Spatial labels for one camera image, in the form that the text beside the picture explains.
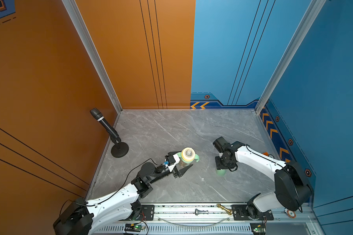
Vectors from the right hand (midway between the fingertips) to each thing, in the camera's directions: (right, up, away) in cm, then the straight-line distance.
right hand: (220, 166), depth 86 cm
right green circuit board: (+14, -25, -15) cm, 33 cm away
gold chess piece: (+1, -18, -14) cm, 23 cm away
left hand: (-20, +10, -18) cm, 29 cm away
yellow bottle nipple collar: (-20, +13, -26) cm, 35 cm away
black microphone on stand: (-64, +8, +10) cm, 65 cm away
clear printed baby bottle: (-22, +8, -24) cm, 34 cm away
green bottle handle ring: (-16, +10, -22) cm, 29 cm away
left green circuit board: (-46, -25, -16) cm, 55 cm away
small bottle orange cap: (+32, +6, +8) cm, 34 cm away
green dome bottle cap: (+1, -3, -1) cm, 3 cm away
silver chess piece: (-15, -19, -14) cm, 27 cm away
